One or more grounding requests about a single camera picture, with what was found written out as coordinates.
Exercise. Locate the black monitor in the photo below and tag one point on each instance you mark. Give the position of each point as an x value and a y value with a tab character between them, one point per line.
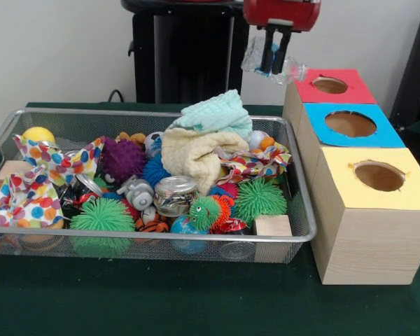
416	70

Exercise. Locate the large green spiky ball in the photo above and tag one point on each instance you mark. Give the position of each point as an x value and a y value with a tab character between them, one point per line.
103	217

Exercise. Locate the cream waffle cloth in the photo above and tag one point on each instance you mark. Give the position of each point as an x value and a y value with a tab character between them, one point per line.
196	154

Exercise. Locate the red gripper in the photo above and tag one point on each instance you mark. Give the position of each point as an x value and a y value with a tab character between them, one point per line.
283	10

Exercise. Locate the yellow ball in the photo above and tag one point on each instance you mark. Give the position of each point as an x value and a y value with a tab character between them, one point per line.
38	133

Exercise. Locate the crushed silver can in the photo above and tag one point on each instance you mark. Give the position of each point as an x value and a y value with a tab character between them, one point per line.
175	197

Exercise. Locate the small green spiky ball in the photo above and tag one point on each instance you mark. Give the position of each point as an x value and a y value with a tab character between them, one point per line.
260	201

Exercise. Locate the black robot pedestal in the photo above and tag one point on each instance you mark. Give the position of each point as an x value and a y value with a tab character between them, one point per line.
196	52

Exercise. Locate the wooden box with three holes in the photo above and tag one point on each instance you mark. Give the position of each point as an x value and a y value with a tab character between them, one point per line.
371	245

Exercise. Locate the small polka dot cloth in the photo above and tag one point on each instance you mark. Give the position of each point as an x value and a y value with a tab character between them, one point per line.
255	162

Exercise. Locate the mint green waffle cloth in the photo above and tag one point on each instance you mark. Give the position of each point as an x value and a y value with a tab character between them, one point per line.
217	112

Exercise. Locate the large polka dot cloth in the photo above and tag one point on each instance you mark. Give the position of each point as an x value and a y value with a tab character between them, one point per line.
24	203

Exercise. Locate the plain wooden block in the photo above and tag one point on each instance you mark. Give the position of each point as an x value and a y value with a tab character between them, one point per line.
273	225

